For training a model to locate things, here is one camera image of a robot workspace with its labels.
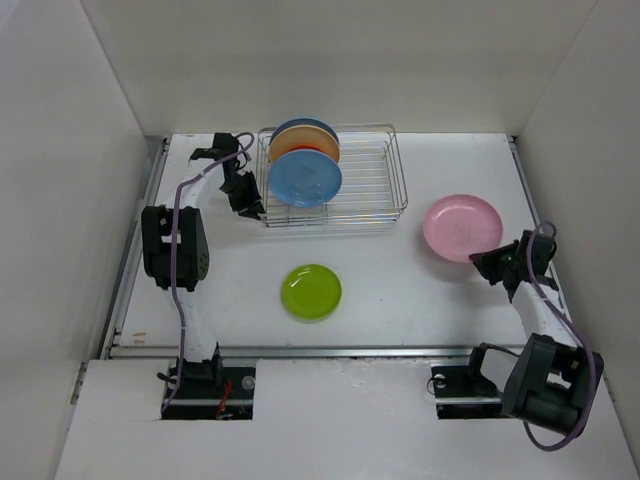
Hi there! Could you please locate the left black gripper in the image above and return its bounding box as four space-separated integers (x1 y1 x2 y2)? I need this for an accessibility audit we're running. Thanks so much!
219 170 265 220

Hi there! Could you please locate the pink plate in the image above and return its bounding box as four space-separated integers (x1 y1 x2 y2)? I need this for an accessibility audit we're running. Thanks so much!
422 194 504 263

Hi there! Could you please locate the blue plate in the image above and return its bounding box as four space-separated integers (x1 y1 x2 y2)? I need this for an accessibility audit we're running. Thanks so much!
271 117 340 143
268 149 343 208

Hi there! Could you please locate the small orange plate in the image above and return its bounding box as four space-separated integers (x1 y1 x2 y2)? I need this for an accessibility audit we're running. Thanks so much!
289 145 324 152

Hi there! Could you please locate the lime green plate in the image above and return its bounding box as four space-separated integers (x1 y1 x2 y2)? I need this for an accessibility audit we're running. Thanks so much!
281 264 342 322

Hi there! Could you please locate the wire dish rack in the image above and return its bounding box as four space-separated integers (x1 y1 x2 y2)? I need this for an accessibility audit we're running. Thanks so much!
254 123 408 228

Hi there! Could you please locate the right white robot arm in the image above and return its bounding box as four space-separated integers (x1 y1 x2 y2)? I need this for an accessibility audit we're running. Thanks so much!
469 223 604 451

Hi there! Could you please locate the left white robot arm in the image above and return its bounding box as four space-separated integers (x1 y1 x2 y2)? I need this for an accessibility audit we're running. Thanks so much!
141 132 266 397

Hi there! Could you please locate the tan orange plate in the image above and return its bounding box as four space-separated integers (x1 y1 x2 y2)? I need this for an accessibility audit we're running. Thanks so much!
268 126 340 163

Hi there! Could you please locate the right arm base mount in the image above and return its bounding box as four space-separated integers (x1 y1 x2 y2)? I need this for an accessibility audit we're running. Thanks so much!
428 365 505 420

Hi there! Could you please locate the metal rail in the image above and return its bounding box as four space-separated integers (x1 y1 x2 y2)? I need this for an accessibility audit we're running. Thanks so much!
101 345 472 360

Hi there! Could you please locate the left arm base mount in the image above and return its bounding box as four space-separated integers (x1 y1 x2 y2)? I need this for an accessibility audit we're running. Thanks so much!
156 357 256 421

